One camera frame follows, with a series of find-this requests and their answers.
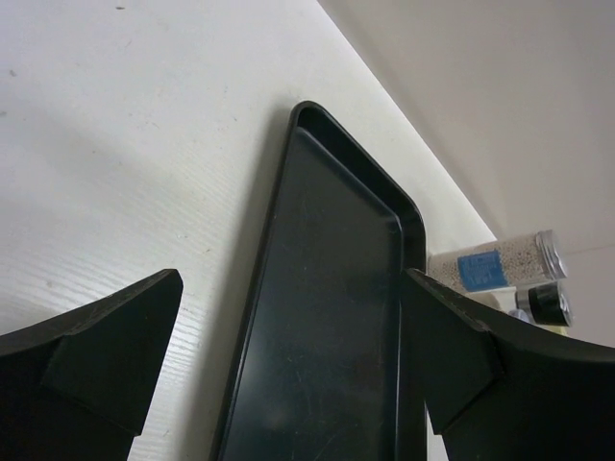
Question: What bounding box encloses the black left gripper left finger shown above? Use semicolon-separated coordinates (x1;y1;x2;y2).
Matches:
1;269;184;460

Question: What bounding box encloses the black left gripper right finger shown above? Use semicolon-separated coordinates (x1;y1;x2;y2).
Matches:
401;269;614;460

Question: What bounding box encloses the blue label white bead bottle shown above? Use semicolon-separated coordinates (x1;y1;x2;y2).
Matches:
427;230;568;293

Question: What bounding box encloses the black cap grinder bottle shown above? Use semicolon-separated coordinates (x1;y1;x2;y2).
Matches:
515;281;573;328

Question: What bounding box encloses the black plastic tray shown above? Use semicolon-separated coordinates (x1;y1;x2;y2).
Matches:
209;101;428;460

